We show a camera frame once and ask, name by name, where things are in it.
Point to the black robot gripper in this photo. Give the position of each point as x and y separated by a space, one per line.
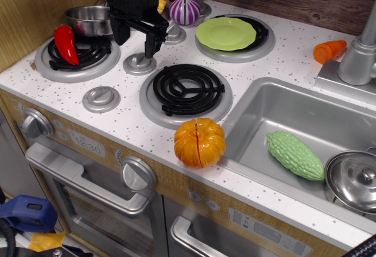
141 15

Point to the silver stovetop knob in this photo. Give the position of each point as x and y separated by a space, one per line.
101 99
205 9
138 64
175 34

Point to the silver stovetop knob front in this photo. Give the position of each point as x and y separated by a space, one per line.
101 99

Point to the silver oven knob left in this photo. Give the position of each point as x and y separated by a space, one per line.
35 124

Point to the silver oven knob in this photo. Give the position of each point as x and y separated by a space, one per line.
35 124
136 174

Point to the silver oven knob right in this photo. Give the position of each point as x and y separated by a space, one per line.
136 174

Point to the yellow toy vegetable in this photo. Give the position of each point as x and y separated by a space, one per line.
161 6

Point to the steel pot on stove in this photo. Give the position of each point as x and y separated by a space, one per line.
89 20

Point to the black left stove burner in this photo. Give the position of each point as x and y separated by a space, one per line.
97 55

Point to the black stove burner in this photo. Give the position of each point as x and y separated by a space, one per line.
97 55
179 93
264 44

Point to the purple white toy onion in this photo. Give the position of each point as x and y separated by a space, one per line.
184 12

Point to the black centre stove burner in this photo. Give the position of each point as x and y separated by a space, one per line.
179 93

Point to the red toy chili pepper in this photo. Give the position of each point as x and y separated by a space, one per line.
65 44

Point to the green plastic plate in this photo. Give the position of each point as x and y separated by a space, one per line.
226 33

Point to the orange toy pumpkin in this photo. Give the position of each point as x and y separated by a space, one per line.
199 143

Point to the black back stove burner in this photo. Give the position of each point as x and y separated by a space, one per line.
264 44

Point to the orange toy carrot piece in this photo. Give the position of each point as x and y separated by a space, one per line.
329 50

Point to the green toy bitter gourd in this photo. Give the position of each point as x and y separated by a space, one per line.
295 155

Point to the blue clamp tool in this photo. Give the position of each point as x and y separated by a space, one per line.
29 214

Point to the grey toy sink basin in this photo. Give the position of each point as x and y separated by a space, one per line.
325 124

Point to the silver toy faucet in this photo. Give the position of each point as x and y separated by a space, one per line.
354 75

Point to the steel pot with lid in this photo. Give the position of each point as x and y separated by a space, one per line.
350 181

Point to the grey oven door handle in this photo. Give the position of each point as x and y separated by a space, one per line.
70 173

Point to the grey dishwasher door handle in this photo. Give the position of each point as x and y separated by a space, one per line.
180 234

